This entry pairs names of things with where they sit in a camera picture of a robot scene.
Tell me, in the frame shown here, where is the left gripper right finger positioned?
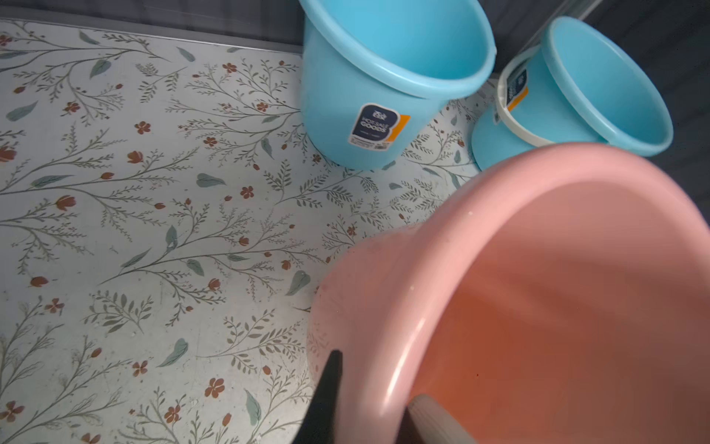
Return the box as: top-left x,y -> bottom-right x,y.
396,410 -> 422,444

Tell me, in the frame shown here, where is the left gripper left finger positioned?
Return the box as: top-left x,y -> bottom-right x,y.
292,350 -> 343,444

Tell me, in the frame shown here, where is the pink plastic bucket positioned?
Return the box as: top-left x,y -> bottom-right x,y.
307,144 -> 709,443

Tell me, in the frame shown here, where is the blue bucket with label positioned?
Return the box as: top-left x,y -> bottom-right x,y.
301,1 -> 497,170

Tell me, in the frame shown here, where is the floral patterned table mat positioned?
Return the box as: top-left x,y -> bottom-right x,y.
1,20 -> 494,443

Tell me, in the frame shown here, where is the blue bucket white handle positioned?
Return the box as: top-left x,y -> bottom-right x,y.
471,17 -> 674,170

